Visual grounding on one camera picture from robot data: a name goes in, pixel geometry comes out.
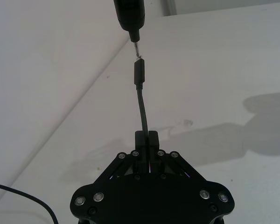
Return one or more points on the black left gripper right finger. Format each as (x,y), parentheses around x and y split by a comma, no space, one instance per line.
(154,144)

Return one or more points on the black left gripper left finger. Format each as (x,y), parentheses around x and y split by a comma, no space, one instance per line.
(141,144)

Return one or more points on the white table cloth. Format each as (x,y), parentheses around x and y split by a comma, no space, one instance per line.
(212,70)

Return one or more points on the black cylindrical tool with bit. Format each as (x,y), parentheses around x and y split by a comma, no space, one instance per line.
(130,14)

